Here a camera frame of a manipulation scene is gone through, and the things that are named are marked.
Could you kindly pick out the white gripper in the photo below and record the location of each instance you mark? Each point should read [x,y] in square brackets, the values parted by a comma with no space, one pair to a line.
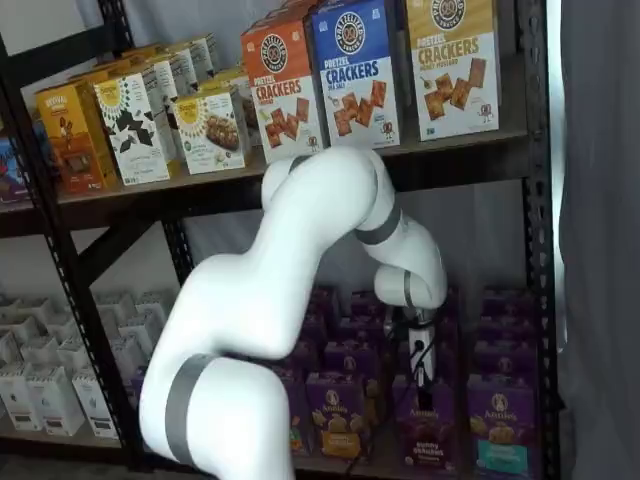
[422,357]

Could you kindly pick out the purple box brown patch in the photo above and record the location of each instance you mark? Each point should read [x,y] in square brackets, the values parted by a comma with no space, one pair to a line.
[425,435]

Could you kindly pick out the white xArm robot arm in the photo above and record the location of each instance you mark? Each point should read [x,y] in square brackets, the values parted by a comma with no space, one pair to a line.
[240,310]

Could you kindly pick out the purple box teal patch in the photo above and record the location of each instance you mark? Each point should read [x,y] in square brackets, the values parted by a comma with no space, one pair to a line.
[502,425]

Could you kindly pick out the purple box yellow patch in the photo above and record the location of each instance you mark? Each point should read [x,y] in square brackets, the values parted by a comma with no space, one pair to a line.
[337,420]

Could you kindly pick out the purple box orange patch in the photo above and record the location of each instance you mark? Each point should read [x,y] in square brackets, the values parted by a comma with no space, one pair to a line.
[299,415]

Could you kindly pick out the plain white carton box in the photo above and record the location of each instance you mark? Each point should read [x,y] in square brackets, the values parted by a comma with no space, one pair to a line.
[20,405]
[11,352]
[55,405]
[127,357]
[42,354]
[97,407]
[75,354]
[62,326]
[30,326]
[117,301]

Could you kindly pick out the yellow pretzel crackers box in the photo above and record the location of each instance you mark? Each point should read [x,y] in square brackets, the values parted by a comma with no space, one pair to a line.
[452,75]

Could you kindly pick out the blue pretzel crackers box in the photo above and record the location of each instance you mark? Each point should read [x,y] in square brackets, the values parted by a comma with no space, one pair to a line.
[357,75]

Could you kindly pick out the orange pretzel crackers box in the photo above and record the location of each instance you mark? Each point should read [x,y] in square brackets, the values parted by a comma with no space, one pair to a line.
[282,90]
[285,11]

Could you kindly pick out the brown wooden shelf board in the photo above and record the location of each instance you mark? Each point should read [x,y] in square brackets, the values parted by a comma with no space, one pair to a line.
[50,440]
[150,187]

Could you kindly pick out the white box black leaf print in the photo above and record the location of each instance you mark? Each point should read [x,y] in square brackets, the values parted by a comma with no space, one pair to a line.
[182,70]
[205,55]
[132,130]
[162,85]

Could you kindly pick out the orange yellow snack box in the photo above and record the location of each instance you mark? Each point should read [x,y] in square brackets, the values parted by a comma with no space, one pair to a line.
[70,150]
[147,50]
[100,75]
[130,60]

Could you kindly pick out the blue snack box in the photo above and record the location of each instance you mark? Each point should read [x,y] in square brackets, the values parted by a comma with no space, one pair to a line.
[12,170]

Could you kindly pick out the black metal shelving rack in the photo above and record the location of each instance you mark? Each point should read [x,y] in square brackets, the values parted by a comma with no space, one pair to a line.
[537,250]

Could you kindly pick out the grey curtain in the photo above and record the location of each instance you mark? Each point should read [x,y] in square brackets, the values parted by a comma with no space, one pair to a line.
[600,250]

